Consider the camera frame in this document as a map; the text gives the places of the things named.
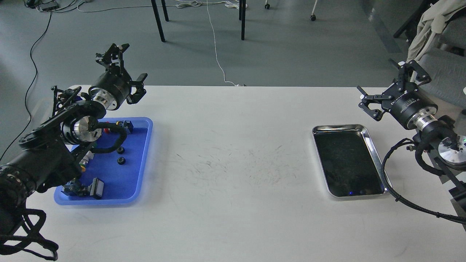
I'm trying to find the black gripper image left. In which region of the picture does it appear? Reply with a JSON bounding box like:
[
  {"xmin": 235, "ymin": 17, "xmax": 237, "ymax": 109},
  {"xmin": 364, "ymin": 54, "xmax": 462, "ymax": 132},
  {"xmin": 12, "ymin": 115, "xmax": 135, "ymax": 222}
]
[{"xmin": 89, "ymin": 43, "xmax": 148, "ymax": 111}]

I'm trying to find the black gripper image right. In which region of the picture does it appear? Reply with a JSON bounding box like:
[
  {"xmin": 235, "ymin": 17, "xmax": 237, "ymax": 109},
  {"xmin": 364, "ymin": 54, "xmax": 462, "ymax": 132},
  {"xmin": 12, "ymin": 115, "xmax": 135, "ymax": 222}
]
[{"xmin": 357, "ymin": 58, "xmax": 439, "ymax": 130}]

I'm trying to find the silver metal tray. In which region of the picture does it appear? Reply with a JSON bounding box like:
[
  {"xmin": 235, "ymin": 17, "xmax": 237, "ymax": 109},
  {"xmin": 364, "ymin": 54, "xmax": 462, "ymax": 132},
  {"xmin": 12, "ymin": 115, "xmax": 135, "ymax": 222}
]
[{"xmin": 312, "ymin": 124, "xmax": 388, "ymax": 201}]

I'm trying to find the blue plastic tray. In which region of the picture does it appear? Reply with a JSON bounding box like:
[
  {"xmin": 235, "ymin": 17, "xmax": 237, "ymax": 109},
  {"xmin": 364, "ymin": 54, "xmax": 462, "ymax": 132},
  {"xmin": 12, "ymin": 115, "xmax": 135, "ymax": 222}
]
[{"xmin": 54, "ymin": 117, "xmax": 153, "ymax": 205}]

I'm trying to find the grey chair with beige cloth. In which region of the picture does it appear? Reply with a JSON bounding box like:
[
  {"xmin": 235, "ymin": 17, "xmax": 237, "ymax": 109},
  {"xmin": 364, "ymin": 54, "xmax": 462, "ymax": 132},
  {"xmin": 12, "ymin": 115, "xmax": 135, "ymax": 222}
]
[{"xmin": 406, "ymin": 0, "xmax": 466, "ymax": 109}]

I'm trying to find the black table leg left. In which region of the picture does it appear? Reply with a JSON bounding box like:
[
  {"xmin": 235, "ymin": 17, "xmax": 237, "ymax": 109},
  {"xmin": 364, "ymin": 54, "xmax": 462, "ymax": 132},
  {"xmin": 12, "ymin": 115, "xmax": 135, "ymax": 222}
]
[{"xmin": 150, "ymin": 0, "xmax": 169, "ymax": 43}]

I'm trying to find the black table leg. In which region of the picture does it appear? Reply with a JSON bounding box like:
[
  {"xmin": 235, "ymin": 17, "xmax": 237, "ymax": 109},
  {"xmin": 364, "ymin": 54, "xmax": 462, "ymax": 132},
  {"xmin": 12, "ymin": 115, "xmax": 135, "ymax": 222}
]
[
  {"xmin": 150, "ymin": 0, "xmax": 169, "ymax": 43},
  {"xmin": 238, "ymin": 0, "xmax": 246, "ymax": 40}
]

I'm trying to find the black white relay block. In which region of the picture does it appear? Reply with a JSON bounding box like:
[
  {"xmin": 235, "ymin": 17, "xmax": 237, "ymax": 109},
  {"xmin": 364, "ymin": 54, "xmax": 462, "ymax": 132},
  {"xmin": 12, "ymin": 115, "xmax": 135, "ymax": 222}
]
[{"xmin": 89, "ymin": 178, "xmax": 104, "ymax": 200}]

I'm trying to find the black table leg right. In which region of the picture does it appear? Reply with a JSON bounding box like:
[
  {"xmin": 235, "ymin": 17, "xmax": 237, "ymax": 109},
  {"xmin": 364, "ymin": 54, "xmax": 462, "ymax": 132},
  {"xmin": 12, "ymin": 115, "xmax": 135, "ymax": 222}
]
[{"xmin": 238, "ymin": 0, "xmax": 246, "ymax": 40}]

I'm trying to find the red button blue switch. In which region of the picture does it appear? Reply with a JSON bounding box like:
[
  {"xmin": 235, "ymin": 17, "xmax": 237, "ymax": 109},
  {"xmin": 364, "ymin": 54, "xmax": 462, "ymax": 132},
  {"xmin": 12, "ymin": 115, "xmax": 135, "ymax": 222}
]
[{"xmin": 103, "ymin": 120, "xmax": 134, "ymax": 134}]

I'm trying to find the black floor cable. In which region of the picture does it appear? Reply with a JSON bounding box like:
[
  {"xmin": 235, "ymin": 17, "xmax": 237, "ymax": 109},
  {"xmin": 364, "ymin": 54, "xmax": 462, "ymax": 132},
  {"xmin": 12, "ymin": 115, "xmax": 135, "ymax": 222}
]
[{"xmin": 0, "ymin": 0, "xmax": 88, "ymax": 160}]

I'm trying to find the white floor cable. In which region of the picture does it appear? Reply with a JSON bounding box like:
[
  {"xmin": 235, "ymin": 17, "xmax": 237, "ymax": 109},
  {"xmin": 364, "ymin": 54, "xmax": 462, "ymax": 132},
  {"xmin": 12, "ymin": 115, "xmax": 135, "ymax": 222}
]
[{"xmin": 175, "ymin": 0, "xmax": 248, "ymax": 87}]

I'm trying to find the yellow button switch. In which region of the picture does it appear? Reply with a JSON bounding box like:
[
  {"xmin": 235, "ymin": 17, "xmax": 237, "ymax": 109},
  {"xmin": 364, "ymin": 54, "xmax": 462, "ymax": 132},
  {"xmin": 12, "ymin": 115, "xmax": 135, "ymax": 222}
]
[{"xmin": 60, "ymin": 165, "xmax": 90, "ymax": 197}]

